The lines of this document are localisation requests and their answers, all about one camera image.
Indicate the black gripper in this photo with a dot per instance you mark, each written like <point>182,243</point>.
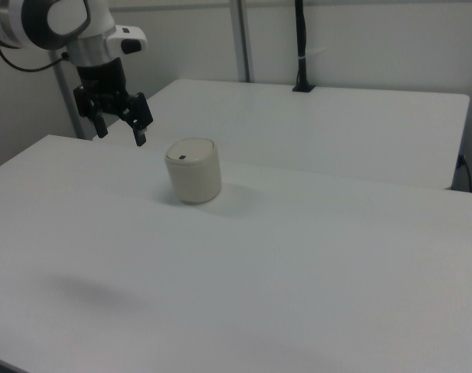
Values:
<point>103,79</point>

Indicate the cream cylindrical cup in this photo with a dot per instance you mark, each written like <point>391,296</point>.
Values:
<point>194,175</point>

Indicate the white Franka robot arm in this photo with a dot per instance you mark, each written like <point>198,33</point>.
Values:
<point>91,23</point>

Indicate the white side table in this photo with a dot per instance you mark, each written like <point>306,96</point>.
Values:
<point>317,128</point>

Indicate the white zip tie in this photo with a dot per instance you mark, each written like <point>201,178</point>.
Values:
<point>311,53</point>

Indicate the thin grey metal frame post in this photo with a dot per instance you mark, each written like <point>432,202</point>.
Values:
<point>68,105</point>

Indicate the wide grey metal frame post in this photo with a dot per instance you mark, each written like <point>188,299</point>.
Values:
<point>243,39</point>

